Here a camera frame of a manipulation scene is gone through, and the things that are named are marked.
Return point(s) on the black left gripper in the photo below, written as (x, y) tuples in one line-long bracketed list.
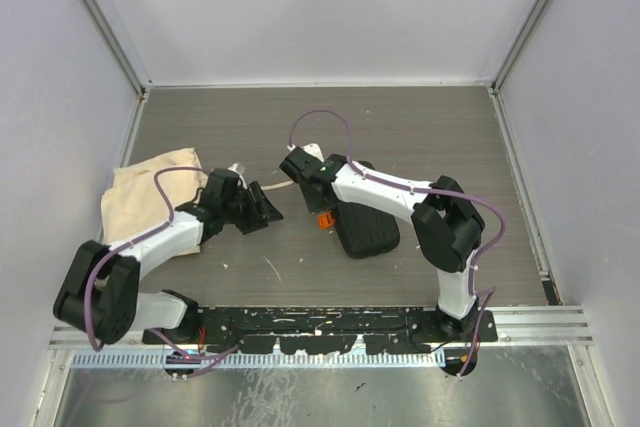
[(261, 211)]

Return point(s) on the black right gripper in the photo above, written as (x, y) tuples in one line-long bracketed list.
[(313, 206)]

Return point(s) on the orange small tool piece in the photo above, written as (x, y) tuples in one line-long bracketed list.
[(326, 220)]

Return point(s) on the black plastic tool case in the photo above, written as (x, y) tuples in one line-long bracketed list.
[(364, 231)]

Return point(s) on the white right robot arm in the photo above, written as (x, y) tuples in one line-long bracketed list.
[(448, 227)]

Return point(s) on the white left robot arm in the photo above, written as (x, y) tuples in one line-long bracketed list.
[(100, 293)]

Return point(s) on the wooden flat stick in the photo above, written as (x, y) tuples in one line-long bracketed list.
[(278, 185)]

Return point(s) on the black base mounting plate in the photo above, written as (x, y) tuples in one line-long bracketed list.
[(324, 330)]

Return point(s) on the beige cloth bag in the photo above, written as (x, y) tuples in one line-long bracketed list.
[(134, 202)]

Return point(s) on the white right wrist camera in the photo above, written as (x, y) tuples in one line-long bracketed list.
[(307, 151)]

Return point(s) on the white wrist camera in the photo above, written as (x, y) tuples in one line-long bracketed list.
[(239, 169), (307, 151)]

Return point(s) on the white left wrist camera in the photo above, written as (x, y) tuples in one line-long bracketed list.
[(239, 169)]

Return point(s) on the white slotted cable duct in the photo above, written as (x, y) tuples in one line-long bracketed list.
[(150, 359)]

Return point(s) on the aluminium front rail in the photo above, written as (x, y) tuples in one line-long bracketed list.
[(530, 325)]

